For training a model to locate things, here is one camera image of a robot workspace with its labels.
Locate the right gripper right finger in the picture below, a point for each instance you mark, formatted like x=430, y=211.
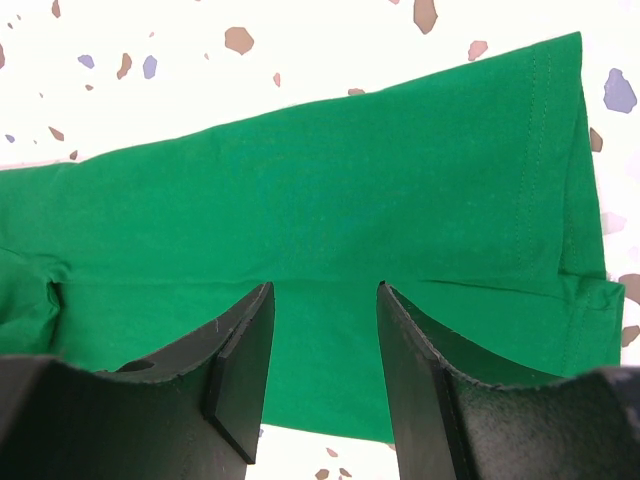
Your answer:
x=459, y=411

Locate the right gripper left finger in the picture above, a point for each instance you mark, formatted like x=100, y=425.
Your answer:
x=191, y=410

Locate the green t shirt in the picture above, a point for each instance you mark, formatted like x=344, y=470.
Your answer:
x=471, y=191

